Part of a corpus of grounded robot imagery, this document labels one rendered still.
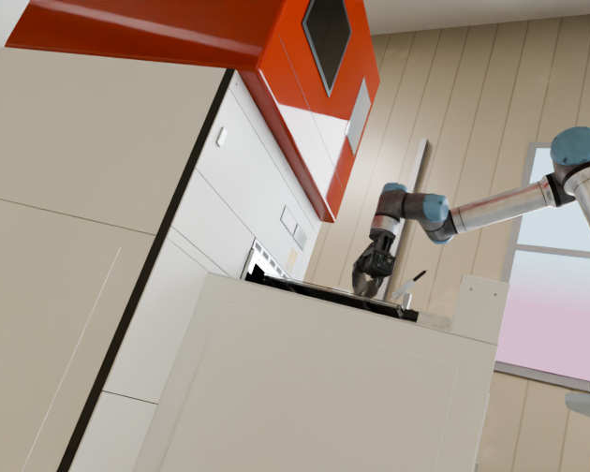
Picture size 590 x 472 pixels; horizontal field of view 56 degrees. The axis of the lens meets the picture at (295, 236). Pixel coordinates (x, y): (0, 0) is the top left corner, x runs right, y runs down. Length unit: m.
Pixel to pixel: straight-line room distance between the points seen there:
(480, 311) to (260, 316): 0.45
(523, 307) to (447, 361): 2.14
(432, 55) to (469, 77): 0.37
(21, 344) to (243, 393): 0.44
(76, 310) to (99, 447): 0.26
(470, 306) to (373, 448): 0.34
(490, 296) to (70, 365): 0.82
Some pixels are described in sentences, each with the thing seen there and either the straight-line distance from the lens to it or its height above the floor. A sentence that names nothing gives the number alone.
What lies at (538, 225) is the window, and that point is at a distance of 3.40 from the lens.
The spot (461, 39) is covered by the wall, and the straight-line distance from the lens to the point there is 4.35.
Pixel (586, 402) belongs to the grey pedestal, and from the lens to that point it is 1.39.
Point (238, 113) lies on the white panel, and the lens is 1.28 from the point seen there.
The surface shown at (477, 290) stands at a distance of 1.20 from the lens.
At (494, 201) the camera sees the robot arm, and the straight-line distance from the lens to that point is 1.64.
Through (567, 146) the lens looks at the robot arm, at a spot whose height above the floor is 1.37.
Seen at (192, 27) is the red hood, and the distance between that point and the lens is 1.39.
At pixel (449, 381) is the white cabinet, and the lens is 1.10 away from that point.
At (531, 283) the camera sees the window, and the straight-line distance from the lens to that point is 3.27.
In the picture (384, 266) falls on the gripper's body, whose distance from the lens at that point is 1.50.
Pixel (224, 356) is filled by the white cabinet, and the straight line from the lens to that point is 1.20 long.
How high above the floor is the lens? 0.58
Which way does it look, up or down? 17 degrees up
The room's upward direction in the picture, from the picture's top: 19 degrees clockwise
